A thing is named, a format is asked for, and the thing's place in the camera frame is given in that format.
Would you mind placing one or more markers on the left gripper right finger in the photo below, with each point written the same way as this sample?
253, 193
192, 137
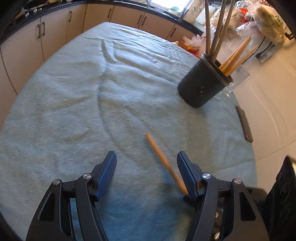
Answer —
225, 210

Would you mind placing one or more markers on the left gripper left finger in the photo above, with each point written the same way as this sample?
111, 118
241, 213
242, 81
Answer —
53, 217

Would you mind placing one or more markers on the teal table cloth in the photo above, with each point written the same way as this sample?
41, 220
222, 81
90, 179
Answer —
104, 91

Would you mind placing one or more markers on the dark perforated utensil holder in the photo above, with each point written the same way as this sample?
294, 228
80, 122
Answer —
204, 81

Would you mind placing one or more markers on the black smartphone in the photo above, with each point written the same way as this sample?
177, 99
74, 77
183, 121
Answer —
244, 124

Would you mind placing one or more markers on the clear glass pitcher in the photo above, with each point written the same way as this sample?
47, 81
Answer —
236, 58

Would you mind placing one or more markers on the hanging plastic bag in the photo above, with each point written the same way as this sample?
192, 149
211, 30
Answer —
268, 21

